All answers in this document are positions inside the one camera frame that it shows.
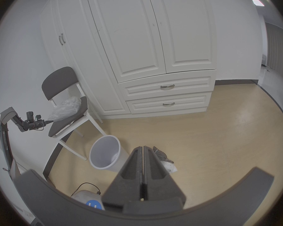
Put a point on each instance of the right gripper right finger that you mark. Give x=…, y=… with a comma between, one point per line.
x=170, y=189

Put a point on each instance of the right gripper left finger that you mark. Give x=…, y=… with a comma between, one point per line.
x=115, y=189

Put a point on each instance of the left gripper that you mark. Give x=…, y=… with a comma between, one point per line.
x=39, y=124

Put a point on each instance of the clear plastic bag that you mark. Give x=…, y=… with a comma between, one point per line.
x=66, y=107

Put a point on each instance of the black plastic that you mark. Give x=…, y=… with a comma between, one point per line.
x=162, y=155

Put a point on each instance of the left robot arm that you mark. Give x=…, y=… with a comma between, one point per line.
x=10, y=114

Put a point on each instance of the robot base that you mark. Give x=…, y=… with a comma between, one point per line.
x=85, y=196

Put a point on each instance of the white trash bin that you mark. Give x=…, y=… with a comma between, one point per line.
x=103, y=154

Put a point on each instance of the crumpled white paper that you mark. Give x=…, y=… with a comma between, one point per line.
x=171, y=167

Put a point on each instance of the white chair with grey seat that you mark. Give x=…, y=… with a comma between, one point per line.
x=59, y=79

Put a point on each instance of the white wardrobe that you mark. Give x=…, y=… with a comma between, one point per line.
x=141, y=43

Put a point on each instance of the ceiling light panel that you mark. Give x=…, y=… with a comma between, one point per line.
x=258, y=2

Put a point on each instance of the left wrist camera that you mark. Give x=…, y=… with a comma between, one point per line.
x=38, y=118

